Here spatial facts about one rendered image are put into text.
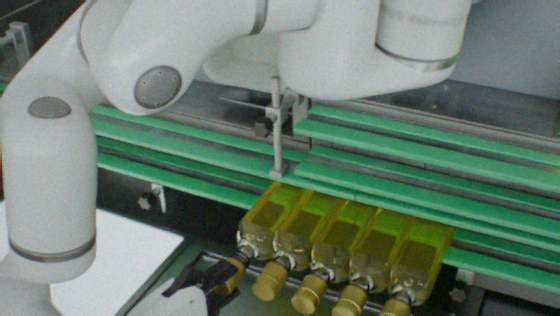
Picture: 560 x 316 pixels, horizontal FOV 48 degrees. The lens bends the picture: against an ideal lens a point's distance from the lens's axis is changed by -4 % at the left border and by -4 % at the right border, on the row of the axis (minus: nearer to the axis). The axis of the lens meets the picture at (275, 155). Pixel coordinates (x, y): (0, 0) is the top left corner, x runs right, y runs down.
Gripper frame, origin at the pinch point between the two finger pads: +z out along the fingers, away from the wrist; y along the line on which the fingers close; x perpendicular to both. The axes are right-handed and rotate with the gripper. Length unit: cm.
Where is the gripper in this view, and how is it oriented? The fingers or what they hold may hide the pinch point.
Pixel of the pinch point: (222, 283)
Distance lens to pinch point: 90.7
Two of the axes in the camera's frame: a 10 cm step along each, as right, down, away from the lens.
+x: -7.5, -3.5, 5.6
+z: 6.6, -4.3, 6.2
